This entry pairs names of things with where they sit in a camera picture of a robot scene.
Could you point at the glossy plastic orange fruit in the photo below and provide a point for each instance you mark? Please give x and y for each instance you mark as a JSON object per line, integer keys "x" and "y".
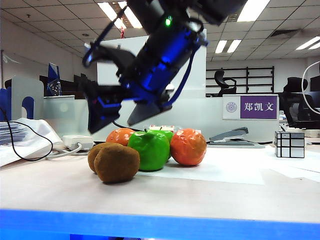
{"x": 188, "y": 147}
{"x": 120, "y": 137}

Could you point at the white power strip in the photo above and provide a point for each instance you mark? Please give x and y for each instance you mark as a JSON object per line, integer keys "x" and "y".
{"x": 77, "y": 141}

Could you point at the white blue file holder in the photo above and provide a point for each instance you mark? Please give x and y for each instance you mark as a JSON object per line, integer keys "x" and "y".
{"x": 27, "y": 87}

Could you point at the black office chair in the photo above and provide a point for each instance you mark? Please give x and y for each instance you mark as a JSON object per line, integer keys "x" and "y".
{"x": 220, "y": 76}
{"x": 295, "y": 85}

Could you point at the white partition board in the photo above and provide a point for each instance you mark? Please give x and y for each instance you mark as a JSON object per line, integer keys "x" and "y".
{"x": 197, "y": 75}

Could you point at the silver mirror cube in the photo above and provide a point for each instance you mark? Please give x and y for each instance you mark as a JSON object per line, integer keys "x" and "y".
{"x": 290, "y": 145}

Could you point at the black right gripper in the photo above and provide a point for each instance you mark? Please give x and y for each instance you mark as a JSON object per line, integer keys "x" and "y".
{"x": 160, "y": 70}

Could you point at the blue triangular trophy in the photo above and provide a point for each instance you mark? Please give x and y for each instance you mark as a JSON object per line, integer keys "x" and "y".
{"x": 53, "y": 75}

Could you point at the frosted desk partition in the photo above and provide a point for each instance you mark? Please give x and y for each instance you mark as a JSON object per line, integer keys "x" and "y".
{"x": 195, "y": 117}

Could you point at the green plastic apple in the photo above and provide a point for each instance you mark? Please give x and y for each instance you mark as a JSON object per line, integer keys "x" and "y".
{"x": 170, "y": 137}
{"x": 150, "y": 152}

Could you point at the grey stapler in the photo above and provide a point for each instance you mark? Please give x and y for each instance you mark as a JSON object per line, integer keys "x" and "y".
{"x": 230, "y": 135}

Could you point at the white plastic bag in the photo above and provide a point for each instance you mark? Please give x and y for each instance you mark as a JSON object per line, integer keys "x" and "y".
{"x": 42, "y": 130}

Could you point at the clear bottle with red label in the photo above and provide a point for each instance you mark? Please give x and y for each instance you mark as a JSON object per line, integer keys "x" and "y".
{"x": 165, "y": 128}

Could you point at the purple white name plate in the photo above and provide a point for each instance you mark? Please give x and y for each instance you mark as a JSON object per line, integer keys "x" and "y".
{"x": 258, "y": 107}

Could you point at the ceiling air vent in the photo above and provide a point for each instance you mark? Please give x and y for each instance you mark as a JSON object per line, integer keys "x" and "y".
{"x": 285, "y": 33}

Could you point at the black shelf rack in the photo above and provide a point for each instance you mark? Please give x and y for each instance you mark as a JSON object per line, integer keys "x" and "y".
{"x": 247, "y": 80}

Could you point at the stack of printed papers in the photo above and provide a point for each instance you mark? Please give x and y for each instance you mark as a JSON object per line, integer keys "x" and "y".
{"x": 12, "y": 135}

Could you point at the fluorescent ceiling light panel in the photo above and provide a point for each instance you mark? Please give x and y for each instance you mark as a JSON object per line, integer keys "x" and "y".
{"x": 107, "y": 10}
{"x": 252, "y": 10}
{"x": 133, "y": 20}
{"x": 221, "y": 46}
{"x": 308, "y": 43}
{"x": 234, "y": 46}

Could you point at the white paper sheet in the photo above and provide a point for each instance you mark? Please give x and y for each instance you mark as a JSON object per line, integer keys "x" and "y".
{"x": 225, "y": 167}
{"x": 300, "y": 167}

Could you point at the brown fuzzy kiwi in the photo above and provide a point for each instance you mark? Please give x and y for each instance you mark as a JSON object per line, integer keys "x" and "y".
{"x": 116, "y": 165}
{"x": 93, "y": 155}

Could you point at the red hanging ornament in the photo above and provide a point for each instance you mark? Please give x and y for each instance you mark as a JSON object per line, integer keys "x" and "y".
{"x": 122, "y": 33}

